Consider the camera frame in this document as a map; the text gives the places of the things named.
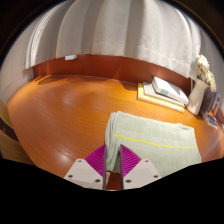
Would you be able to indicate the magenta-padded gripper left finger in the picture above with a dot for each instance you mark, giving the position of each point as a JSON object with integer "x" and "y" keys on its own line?
{"x": 81, "y": 171}

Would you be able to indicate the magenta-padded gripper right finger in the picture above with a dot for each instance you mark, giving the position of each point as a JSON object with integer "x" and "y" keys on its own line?
{"x": 140, "y": 173}

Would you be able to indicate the pale green yellow-striped towel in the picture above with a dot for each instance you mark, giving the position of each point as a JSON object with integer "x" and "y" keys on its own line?
{"x": 150, "y": 131}

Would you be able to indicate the tan wooden chair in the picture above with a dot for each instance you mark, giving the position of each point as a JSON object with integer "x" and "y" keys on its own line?
{"x": 10, "y": 146}

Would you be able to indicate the large yellow book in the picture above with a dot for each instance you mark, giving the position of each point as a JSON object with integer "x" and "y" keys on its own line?
{"x": 141, "y": 95}

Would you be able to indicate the thin grey book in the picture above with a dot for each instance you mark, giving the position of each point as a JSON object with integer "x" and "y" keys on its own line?
{"x": 150, "y": 90}

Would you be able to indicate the thick white book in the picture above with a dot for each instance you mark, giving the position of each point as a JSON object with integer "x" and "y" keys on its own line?
{"x": 170, "y": 89}

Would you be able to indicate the white ceramic vase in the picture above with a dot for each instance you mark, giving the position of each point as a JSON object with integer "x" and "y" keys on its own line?
{"x": 196, "y": 98}

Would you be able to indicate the upright blue book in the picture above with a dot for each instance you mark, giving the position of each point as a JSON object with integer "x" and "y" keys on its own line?
{"x": 215, "y": 105}

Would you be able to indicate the white curtain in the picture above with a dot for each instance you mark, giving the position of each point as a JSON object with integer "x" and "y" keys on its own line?
{"x": 116, "y": 30}

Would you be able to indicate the white wall plate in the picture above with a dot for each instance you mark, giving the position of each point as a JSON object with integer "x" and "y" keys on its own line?
{"x": 70, "y": 57}

